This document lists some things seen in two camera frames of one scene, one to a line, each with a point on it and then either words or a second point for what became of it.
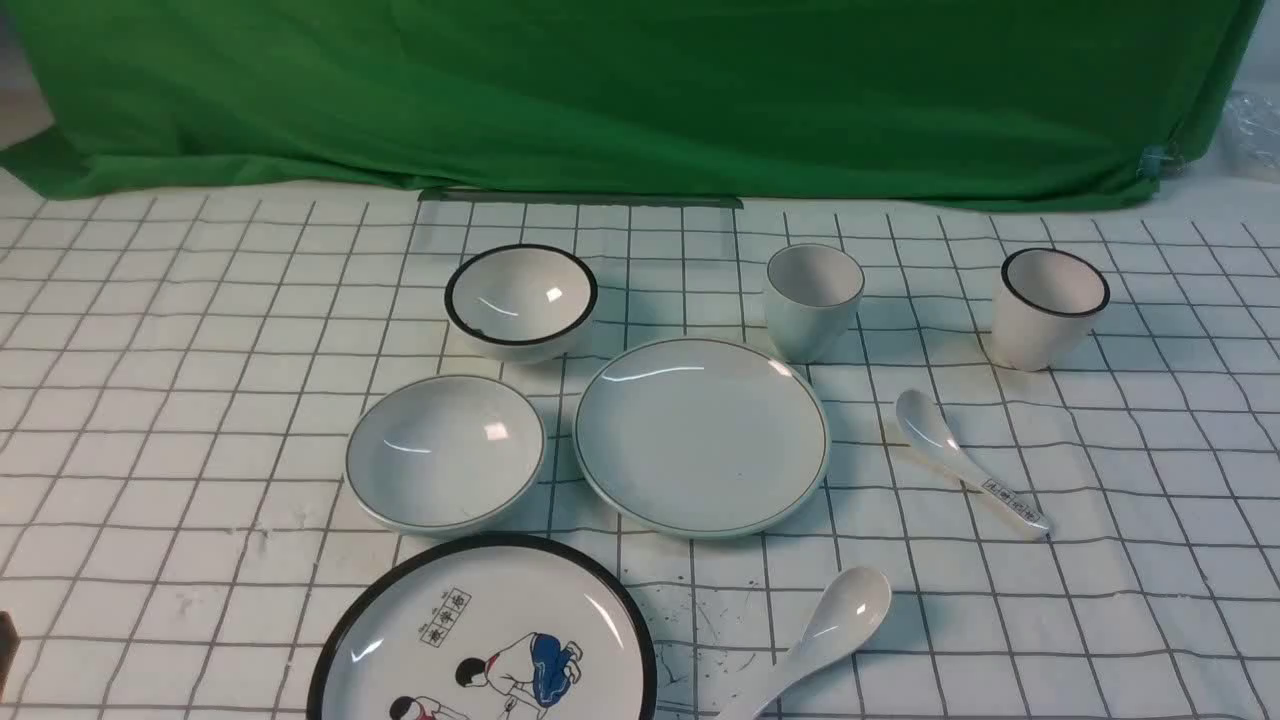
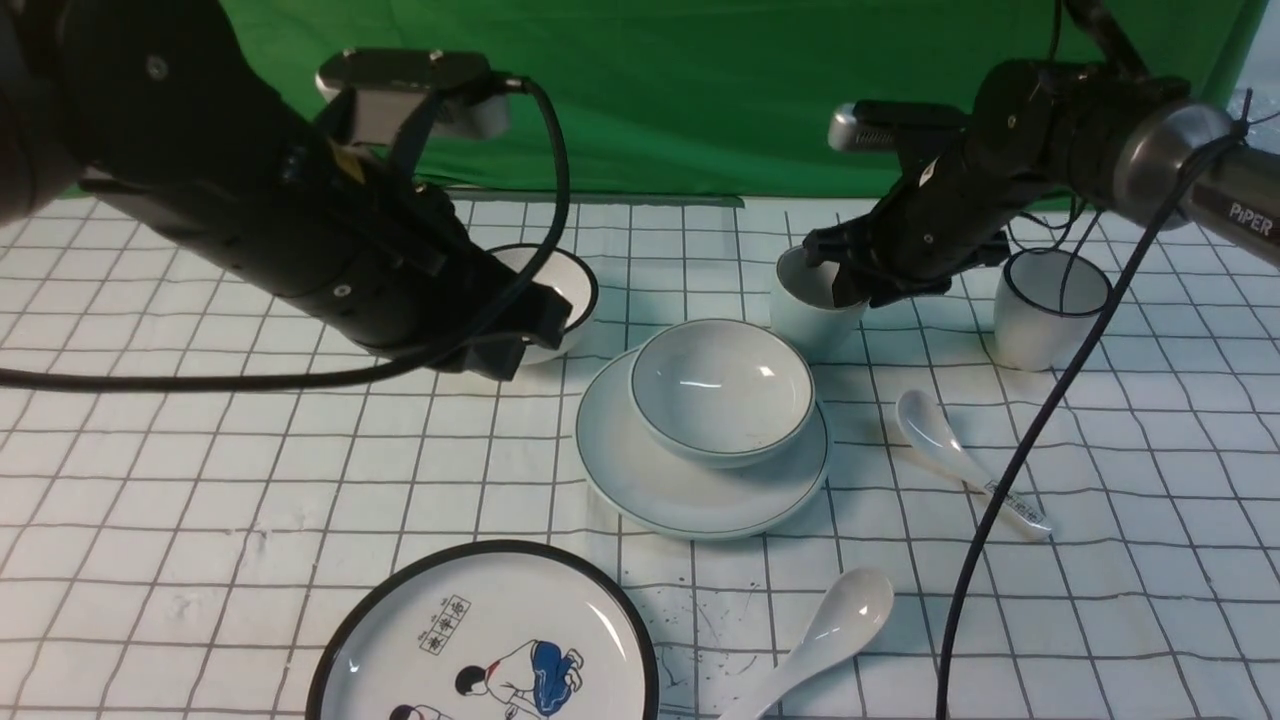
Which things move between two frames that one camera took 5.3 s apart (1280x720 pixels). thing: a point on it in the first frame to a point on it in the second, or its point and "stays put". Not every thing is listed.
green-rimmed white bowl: (442, 454) to (721, 393)
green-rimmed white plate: (699, 438) stays put
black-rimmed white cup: (1044, 305) stays put
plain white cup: (813, 292) stays put
